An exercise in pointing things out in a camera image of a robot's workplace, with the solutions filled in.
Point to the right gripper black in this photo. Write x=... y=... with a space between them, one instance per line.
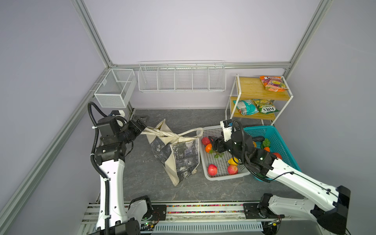
x=218 y=141

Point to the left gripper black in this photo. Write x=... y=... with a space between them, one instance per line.
x=137 y=129

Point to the cream canvas grocery bag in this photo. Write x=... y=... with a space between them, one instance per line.
x=179 y=154

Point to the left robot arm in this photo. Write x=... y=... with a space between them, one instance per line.
x=112 y=135

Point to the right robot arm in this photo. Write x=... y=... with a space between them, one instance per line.
x=325 y=204

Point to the teal snack bag lower shelf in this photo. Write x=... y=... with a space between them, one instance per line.
x=247 y=107

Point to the green Foxs snack bag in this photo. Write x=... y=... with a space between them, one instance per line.
x=265 y=106

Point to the orange snack bag top shelf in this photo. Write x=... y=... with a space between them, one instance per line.
x=273 y=84

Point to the small orange persimmon with leaves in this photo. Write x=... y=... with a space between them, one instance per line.
x=208 y=148

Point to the red apple back cluster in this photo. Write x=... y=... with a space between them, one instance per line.
x=205 y=141

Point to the yellow lemon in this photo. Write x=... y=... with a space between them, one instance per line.
x=233 y=161

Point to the white plastic fruit basket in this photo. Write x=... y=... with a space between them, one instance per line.
x=218 y=160

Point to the red apple front left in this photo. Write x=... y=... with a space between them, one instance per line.
x=212 y=170

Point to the red apple front right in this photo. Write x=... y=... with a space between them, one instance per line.
x=232 y=169

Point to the small white mesh basket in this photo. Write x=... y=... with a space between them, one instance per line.
x=116 y=88

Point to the teal plastic vegetable basket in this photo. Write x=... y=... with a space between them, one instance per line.
x=282 y=141

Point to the red tomato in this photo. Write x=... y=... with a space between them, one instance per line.
x=278 y=155

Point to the wooden two-tier shelf rack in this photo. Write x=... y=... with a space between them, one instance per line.
x=247 y=88

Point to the long white wire basket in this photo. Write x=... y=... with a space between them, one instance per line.
x=182 y=76

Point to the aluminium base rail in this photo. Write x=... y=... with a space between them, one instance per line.
x=222 y=218

